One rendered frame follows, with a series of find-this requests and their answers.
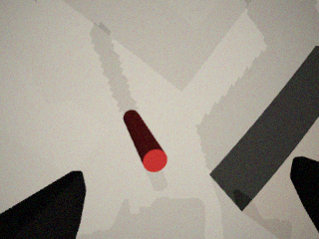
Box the dark red peg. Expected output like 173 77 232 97
124 111 167 172

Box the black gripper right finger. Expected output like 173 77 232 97
290 156 319 232

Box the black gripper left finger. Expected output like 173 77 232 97
0 170 87 239

